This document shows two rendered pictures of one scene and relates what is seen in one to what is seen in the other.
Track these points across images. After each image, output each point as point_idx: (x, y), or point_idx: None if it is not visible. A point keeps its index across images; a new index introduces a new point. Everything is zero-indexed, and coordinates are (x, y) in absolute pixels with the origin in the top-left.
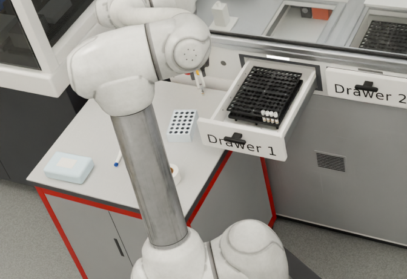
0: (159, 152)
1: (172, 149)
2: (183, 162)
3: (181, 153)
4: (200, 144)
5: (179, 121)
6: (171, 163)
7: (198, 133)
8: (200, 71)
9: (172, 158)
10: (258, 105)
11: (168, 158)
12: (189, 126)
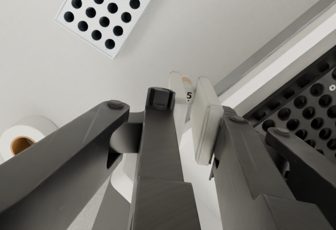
0: None
1: (67, 52)
2: (78, 106)
3: (82, 76)
4: (133, 74)
5: None
6: (52, 92)
7: (145, 36)
8: (202, 163)
9: (59, 79)
10: (318, 149)
11: (48, 73)
12: (123, 27)
